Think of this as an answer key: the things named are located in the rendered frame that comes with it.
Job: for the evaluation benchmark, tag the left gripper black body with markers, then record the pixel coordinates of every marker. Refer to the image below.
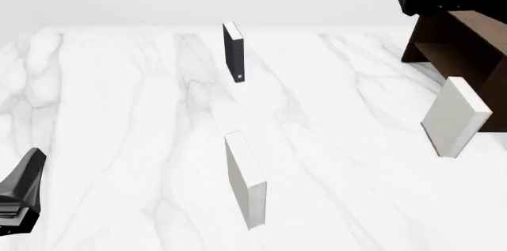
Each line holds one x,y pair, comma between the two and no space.
16,218

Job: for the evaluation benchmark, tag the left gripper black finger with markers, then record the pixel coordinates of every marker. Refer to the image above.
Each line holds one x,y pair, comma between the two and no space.
24,173

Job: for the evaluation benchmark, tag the thin white book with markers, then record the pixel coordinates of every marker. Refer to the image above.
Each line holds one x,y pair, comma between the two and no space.
243,173

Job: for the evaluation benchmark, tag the black book with round mark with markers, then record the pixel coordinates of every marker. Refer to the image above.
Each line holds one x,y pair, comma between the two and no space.
233,55

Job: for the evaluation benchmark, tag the thick white book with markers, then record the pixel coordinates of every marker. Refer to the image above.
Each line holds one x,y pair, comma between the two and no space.
451,120

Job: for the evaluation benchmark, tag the brown wooden shelf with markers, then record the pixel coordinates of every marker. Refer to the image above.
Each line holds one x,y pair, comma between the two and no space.
471,43

